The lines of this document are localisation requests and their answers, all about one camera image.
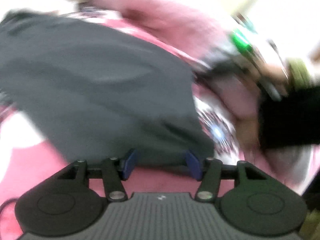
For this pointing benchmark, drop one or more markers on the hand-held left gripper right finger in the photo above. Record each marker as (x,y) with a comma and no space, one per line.
(193,163)

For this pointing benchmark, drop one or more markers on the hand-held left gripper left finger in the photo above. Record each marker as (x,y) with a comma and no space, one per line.
(130,163)

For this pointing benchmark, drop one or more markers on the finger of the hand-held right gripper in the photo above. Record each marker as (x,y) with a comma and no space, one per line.
(217,65)

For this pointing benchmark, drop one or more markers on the dark grey garment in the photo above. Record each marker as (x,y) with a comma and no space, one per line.
(100,85)

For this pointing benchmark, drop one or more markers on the person's right hand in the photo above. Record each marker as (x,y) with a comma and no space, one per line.
(275,73)

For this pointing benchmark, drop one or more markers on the pink floral blanket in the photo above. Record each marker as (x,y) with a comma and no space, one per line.
(162,181)

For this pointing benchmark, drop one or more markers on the pink and grey quilt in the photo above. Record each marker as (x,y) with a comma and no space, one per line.
(162,12)

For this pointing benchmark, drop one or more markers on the person's black clothing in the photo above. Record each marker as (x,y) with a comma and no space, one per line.
(287,120)

